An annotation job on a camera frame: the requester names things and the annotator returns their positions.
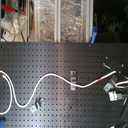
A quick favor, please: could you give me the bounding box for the white cable with red band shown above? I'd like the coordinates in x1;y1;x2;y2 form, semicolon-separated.
0;69;118;115

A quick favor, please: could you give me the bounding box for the metal cable clip centre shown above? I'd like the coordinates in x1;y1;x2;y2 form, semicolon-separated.
70;71;77;91

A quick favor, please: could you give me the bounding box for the white aluminium frame post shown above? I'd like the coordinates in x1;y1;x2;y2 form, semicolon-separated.
54;0;61;42

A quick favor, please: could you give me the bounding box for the clear plastic sheet panel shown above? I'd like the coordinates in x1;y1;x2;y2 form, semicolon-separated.
34;0;86;43

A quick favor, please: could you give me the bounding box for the metal cable clip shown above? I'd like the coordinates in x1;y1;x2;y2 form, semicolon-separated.
30;98;45;113
70;71;77;91

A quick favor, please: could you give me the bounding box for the blue object bottom left corner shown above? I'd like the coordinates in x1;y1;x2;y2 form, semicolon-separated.
0;117;6;126

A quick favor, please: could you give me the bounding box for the red handled tool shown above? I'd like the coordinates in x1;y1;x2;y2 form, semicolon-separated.
1;4;25;15

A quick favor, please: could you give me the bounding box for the black perforated pegboard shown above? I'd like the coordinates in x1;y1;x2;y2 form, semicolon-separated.
0;43;128;128

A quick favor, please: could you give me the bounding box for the metal cable clip lower left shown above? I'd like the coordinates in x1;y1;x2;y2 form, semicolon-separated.
30;98;45;113

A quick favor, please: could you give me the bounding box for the blue clamp top right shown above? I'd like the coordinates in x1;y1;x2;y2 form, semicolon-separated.
90;26;98;44

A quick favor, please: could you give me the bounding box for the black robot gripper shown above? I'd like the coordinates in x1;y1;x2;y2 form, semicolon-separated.
103;58;128;100

